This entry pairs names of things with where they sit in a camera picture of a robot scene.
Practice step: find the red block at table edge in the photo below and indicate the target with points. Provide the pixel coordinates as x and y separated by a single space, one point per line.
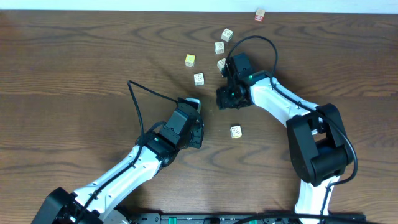
259 16

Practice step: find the white block yellow side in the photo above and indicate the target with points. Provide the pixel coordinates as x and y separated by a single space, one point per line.
236 131

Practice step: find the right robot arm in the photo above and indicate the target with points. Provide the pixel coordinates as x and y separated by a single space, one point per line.
319 147

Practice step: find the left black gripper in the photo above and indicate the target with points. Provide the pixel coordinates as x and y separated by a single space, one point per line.
199 134

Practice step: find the white block green side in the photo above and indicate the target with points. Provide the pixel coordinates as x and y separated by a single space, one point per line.
221 64

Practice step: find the white block left middle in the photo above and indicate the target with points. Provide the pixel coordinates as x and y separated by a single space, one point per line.
199 79

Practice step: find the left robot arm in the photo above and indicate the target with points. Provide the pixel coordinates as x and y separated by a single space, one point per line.
96 202

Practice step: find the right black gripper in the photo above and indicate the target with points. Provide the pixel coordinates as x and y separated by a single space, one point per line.
223 101

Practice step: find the white block top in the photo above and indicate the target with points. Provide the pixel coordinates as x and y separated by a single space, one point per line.
227 35

